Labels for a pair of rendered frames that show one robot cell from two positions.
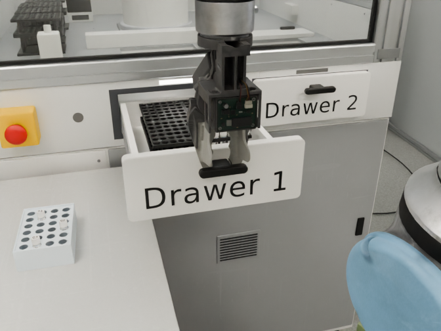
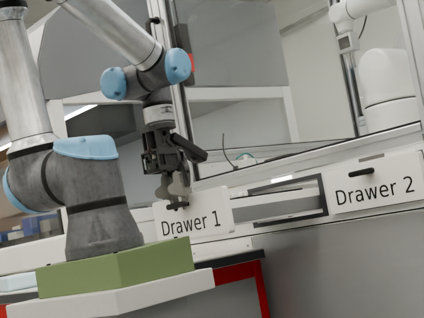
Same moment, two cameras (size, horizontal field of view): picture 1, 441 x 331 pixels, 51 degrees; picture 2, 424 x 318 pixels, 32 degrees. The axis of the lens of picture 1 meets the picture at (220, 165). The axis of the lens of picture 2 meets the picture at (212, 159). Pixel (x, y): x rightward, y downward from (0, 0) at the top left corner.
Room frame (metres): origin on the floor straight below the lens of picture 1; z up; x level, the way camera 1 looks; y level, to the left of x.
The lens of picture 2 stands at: (-0.06, -1.70, 0.83)
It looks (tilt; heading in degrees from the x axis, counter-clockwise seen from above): 5 degrees up; 65
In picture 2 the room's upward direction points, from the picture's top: 10 degrees counter-clockwise
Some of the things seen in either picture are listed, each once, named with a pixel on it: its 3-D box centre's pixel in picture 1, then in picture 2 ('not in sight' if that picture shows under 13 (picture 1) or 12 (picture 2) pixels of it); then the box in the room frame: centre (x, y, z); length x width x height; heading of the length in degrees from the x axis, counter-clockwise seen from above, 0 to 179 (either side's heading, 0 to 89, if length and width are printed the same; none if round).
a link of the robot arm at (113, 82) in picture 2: not in sight; (130, 82); (0.52, -0.07, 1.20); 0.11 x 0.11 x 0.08; 27
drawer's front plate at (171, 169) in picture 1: (216, 177); (191, 216); (0.64, 0.01, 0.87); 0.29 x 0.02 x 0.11; 105
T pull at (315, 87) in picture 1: (317, 88); (364, 171); (1.01, -0.22, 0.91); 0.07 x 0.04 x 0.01; 105
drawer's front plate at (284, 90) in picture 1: (311, 98); (373, 183); (1.04, -0.21, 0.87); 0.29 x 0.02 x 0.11; 105
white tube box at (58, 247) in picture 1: (47, 234); not in sight; (0.62, 0.28, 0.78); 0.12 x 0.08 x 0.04; 14
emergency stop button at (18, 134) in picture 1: (16, 133); not in sight; (0.82, 0.40, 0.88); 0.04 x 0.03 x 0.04; 105
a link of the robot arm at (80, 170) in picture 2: not in sight; (86, 168); (0.32, -0.29, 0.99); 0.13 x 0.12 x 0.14; 117
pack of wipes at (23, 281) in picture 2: not in sight; (17, 281); (0.30, 0.55, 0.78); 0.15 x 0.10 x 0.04; 91
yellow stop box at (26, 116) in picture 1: (18, 127); not in sight; (0.85, 0.40, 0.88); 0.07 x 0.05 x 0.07; 105
